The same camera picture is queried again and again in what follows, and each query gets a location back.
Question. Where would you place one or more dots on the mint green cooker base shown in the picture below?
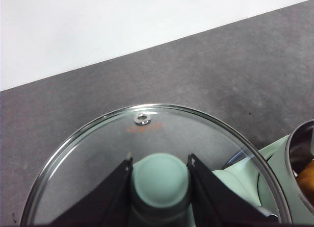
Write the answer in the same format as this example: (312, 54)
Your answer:
(274, 148)

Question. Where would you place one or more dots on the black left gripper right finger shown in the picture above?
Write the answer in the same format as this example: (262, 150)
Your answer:
(216, 202)

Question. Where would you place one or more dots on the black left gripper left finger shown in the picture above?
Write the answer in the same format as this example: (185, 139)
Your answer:
(103, 205)

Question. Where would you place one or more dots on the mint green steel-lined pot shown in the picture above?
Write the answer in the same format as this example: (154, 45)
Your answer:
(298, 138)

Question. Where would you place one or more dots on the glass lid with mint knob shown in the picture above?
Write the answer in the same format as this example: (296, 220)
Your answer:
(159, 178)

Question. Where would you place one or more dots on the yellow toy pumpkin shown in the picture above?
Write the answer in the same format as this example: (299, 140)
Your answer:
(307, 178)

